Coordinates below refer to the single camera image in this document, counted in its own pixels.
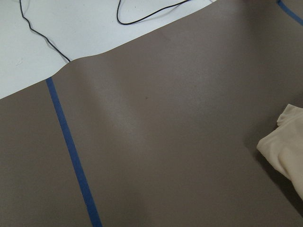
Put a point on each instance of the beige long-sleeve graphic shirt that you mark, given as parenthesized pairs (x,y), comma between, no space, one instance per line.
(283,147)

